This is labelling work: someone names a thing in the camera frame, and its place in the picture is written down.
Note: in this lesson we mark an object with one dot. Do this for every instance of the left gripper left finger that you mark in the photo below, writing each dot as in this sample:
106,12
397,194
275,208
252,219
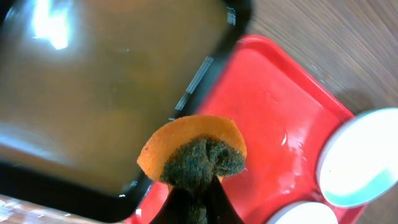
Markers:
176,209

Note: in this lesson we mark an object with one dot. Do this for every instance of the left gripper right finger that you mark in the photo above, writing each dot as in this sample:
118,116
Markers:
219,209

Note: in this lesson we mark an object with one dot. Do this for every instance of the orange green sponge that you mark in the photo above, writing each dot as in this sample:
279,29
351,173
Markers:
188,152

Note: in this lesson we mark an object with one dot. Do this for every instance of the white plate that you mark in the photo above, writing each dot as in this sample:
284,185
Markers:
304,212
358,163

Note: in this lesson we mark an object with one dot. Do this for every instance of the red plastic tray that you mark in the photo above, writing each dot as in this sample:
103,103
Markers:
285,116

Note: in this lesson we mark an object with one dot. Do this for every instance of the black water tray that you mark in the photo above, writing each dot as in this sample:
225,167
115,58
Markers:
85,83

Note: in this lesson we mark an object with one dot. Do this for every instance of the white plate top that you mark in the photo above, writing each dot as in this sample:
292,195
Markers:
358,163

